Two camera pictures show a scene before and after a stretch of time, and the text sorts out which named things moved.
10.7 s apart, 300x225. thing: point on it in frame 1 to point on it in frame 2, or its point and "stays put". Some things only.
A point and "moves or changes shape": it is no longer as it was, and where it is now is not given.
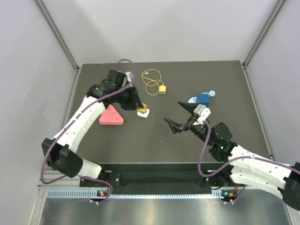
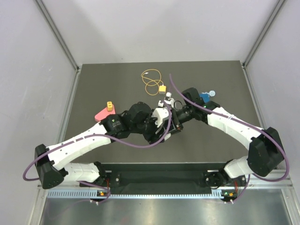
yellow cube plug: (143, 109) moves or changes shape
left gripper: (134, 103) to (152, 138)
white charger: (145, 115) moves or changes shape
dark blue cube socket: (203, 99) stays put
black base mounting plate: (149, 175) stays put
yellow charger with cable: (162, 89) stays put
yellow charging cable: (151, 78) stays put
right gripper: (176, 128) to (176, 125)
